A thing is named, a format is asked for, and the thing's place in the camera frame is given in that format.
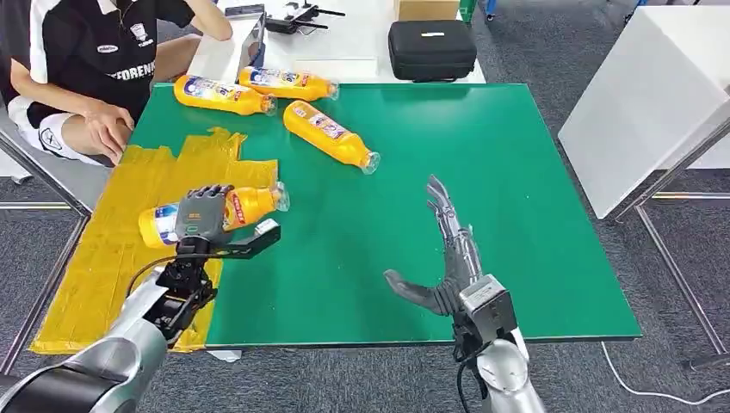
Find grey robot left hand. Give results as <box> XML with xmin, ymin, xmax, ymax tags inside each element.
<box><xmin>173</xmin><ymin>183</ymin><xmax>235</xmax><ymax>241</ymax></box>

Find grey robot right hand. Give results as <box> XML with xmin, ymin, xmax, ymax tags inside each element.
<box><xmin>383</xmin><ymin>174</ymin><xmax>486</xmax><ymax>317</ymax></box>

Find orange drink bottle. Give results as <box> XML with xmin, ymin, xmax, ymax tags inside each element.
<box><xmin>173</xmin><ymin>74</ymin><xmax>278</xmax><ymax>117</ymax></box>
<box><xmin>138</xmin><ymin>182</ymin><xmax>291</xmax><ymax>250</ymax></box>
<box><xmin>238</xmin><ymin>65</ymin><xmax>340</xmax><ymax>102</ymax></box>
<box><xmin>282</xmin><ymin>100</ymin><xmax>381</xmax><ymax>176</ymax></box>

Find green table mat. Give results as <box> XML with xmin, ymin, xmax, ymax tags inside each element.
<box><xmin>129</xmin><ymin>83</ymin><xmax>643</xmax><ymax>348</ymax></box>

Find yellow sheet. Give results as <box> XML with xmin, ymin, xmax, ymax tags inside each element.
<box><xmin>29</xmin><ymin>126</ymin><xmax>280</xmax><ymax>355</ymax></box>

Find grey laptop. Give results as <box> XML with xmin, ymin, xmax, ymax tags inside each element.
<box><xmin>231</xmin><ymin>12</ymin><xmax>268</xmax><ymax>83</ymax></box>

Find person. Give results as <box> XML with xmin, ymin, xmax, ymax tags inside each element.
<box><xmin>0</xmin><ymin>0</ymin><xmax>234</xmax><ymax>168</ymax></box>

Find black remote controller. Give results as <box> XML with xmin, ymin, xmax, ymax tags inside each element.
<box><xmin>264</xmin><ymin>1</ymin><xmax>347</xmax><ymax>35</ymax></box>

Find black zip case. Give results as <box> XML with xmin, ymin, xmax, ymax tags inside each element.
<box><xmin>387</xmin><ymin>20</ymin><xmax>478</xmax><ymax>83</ymax></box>

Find white desk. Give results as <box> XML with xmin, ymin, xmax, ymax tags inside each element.
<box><xmin>188</xmin><ymin>0</ymin><xmax>487</xmax><ymax>85</ymax></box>

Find white side table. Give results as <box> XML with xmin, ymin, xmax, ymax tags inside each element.
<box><xmin>557</xmin><ymin>5</ymin><xmax>730</xmax><ymax>220</ymax></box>

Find cardboard box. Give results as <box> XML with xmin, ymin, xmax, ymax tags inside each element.
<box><xmin>394</xmin><ymin>0</ymin><xmax>461</xmax><ymax>22</ymax></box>

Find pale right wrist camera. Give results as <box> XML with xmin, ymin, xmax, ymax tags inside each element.
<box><xmin>457</xmin><ymin>274</ymin><xmax>519</xmax><ymax>343</ymax></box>

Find metal frame leg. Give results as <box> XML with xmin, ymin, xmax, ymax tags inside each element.
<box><xmin>607</xmin><ymin>116</ymin><xmax>730</xmax><ymax>366</ymax></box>
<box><xmin>0</xmin><ymin>131</ymin><xmax>92</xmax><ymax>378</ymax></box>

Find white floor cable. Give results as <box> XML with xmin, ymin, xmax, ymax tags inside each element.
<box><xmin>599</xmin><ymin>342</ymin><xmax>730</xmax><ymax>407</ymax></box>

